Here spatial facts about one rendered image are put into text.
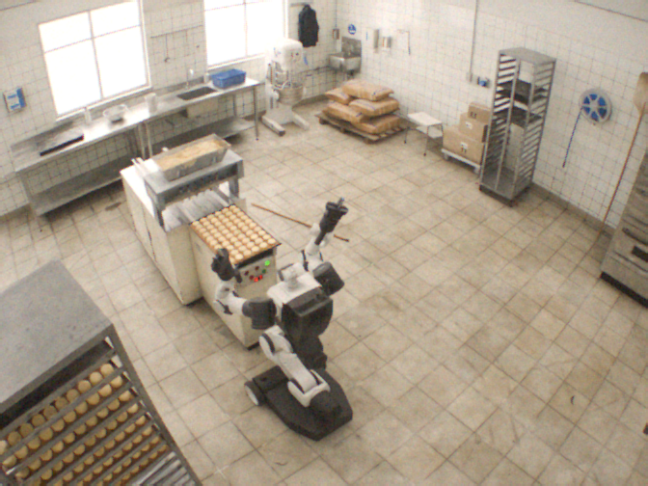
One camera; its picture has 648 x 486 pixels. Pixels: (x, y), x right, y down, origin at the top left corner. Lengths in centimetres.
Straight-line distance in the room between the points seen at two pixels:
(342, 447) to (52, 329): 214
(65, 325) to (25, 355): 17
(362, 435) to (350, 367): 61
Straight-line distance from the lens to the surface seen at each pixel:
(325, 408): 282
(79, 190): 581
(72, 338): 140
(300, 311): 227
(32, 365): 140
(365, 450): 306
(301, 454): 304
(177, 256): 356
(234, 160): 344
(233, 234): 313
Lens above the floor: 275
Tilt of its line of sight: 38 degrees down
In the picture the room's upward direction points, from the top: straight up
